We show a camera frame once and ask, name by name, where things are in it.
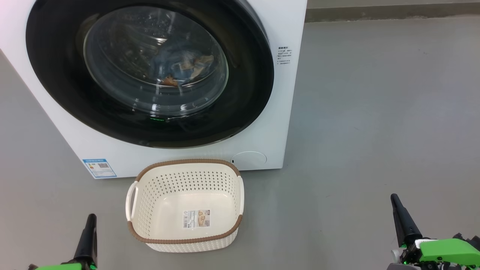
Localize round white filter cover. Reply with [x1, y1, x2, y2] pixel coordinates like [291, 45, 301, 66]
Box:
[230, 151, 267, 169]

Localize blue cartoon garment cream lining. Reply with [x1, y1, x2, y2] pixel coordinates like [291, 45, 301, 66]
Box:
[161, 55, 215, 87]

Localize blue energy label sticker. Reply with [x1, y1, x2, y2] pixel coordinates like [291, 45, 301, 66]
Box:
[82, 159, 117, 179]

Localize small black text label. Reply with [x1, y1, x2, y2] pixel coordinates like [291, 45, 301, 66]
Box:
[277, 46, 292, 65]

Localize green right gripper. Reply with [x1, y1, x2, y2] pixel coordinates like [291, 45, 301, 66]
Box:
[388, 193, 480, 270]

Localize black round glass washer door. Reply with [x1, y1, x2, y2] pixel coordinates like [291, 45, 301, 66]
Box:
[25, 0, 275, 149]

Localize white front-load washing machine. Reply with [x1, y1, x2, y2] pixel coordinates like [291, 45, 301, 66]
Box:
[0, 0, 308, 180]

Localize stainless steel washing machine drum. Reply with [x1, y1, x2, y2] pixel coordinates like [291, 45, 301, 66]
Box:
[84, 6, 228, 113]

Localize white perforated basket brown rim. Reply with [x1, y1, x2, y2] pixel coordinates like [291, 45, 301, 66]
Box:
[125, 159, 245, 253]

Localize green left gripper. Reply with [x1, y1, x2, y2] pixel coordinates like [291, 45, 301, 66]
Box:
[28, 214, 98, 270]

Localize paper basket label sticker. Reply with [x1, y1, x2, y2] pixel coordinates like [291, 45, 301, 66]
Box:
[183, 209, 211, 229]

